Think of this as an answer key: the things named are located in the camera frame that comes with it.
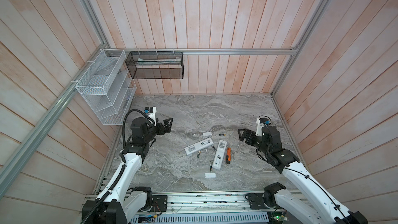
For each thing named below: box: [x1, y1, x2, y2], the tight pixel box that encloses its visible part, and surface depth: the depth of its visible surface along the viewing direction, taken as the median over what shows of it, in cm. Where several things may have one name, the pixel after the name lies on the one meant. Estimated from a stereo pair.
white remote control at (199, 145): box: [183, 136, 215, 156], surface depth 93 cm
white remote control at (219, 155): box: [211, 139, 228, 171], surface depth 90 cm
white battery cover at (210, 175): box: [204, 172, 217, 178], surface depth 84 cm
